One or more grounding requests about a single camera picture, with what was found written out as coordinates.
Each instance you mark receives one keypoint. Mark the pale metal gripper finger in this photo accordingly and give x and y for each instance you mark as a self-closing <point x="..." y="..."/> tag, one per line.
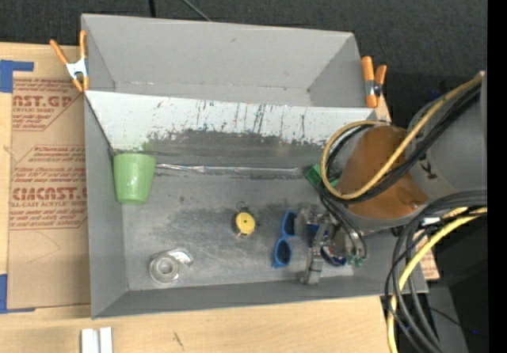
<point x="313" y="268"/>
<point x="308" y="217"/>

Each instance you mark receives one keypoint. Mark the blue sunglasses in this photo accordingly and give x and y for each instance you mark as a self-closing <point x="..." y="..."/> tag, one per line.
<point x="283" y="250"/>

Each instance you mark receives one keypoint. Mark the green flat block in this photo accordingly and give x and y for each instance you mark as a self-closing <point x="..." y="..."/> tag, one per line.
<point x="313" y="174"/>

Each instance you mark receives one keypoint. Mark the yellow and grey round object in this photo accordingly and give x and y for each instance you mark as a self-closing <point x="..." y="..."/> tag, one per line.
<point x="244" y="222"/>

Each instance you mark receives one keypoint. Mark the grey metal bin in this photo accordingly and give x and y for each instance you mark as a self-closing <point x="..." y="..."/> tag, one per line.
<point x="222" y="201"/>

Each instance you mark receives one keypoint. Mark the light green plastic cup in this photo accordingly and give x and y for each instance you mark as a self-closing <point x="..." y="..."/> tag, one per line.
<point x="132" y="179"/>

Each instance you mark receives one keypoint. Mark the brown cardboard board red print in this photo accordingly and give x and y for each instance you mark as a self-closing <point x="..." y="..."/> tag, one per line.
<point x="43" y="169"/>

